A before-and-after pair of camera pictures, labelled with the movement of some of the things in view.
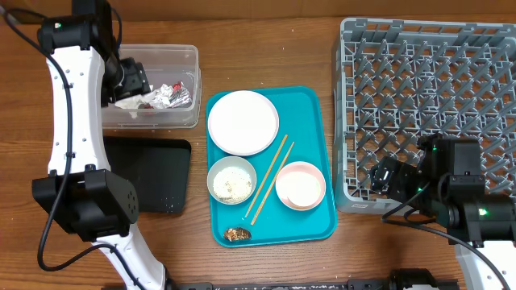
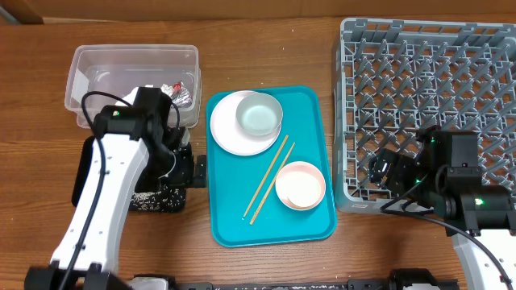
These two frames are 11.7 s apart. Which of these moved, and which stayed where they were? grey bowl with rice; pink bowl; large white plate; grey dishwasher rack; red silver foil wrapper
Moved: grey bowl with rice
Stayed: pink bowl; red silver foil wrapper; large white plate; grey dishwasher rack
